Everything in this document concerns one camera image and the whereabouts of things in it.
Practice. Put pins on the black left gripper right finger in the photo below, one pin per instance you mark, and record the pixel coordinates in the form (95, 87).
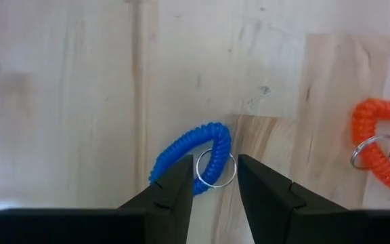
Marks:
(266, 203)

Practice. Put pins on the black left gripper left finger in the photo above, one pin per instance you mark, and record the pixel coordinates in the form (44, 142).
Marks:
(171, 203)

